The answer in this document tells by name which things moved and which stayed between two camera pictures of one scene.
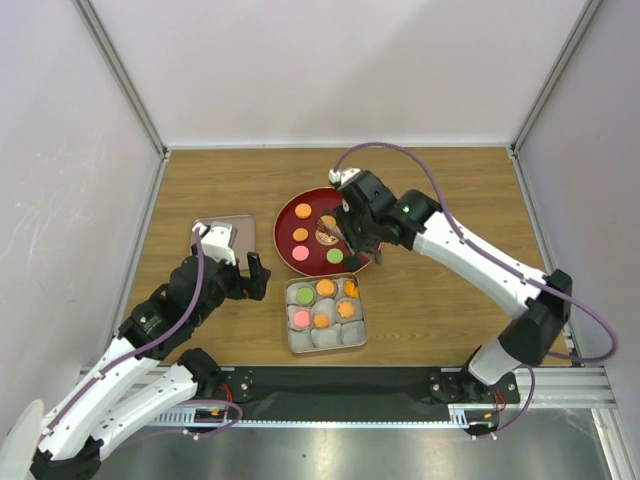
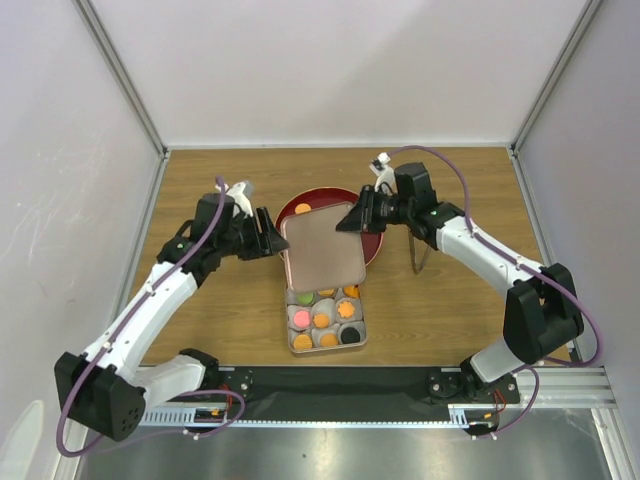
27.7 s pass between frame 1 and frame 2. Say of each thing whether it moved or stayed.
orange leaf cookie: stayed
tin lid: moved
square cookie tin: stayed
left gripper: moved
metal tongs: moved
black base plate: stayed
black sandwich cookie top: moved
